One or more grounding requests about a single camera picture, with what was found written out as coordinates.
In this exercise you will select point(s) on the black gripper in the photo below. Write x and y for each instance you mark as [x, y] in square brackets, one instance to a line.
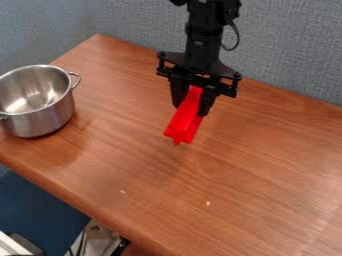
[198, 67]

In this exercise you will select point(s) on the red rectangular block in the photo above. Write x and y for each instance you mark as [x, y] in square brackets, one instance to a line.
[185, 122]

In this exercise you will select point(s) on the stainless steel pot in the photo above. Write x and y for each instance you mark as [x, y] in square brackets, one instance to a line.
[37, 100]

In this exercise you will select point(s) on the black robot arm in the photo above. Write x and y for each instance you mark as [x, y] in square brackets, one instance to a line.
[212, 31]

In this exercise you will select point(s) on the white object at corner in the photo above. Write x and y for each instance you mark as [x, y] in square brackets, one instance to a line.
[10, 247]

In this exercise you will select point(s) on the metal table leg frame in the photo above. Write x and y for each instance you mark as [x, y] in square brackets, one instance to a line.
[98, 241]

